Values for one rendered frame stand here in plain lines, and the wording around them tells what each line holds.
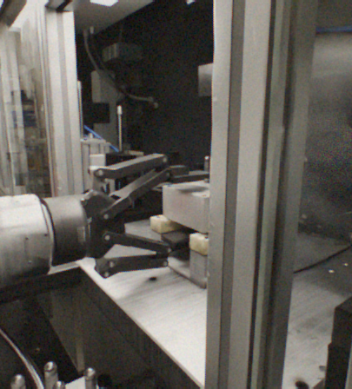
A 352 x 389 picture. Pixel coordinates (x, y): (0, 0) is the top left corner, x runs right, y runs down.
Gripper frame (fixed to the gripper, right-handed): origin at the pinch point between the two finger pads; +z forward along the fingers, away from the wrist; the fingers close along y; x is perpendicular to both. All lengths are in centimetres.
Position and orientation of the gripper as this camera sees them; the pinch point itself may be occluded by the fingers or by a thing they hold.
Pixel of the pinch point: (191, 206)
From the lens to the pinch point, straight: 46.2
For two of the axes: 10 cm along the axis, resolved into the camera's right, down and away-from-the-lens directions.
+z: 8.2, -1.3, 5.6
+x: -5.8, -1.8, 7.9
